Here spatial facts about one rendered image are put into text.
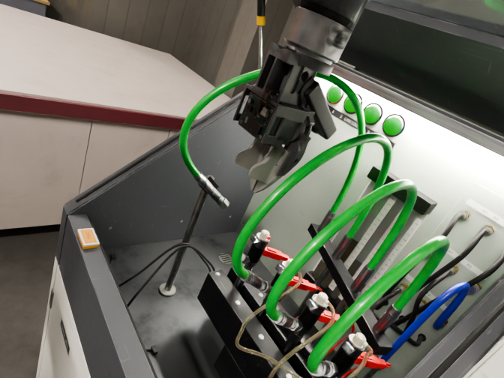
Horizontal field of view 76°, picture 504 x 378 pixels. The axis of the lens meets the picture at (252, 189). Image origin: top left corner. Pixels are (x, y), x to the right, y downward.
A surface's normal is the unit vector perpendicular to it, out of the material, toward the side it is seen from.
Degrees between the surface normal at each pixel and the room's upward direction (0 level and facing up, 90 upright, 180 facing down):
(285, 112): 90
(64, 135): 90
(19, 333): 0
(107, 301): 0
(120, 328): 0
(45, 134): 90
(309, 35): 90
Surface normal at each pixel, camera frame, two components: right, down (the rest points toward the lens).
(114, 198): 0.57, 0.57
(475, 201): -0.73, 0.01
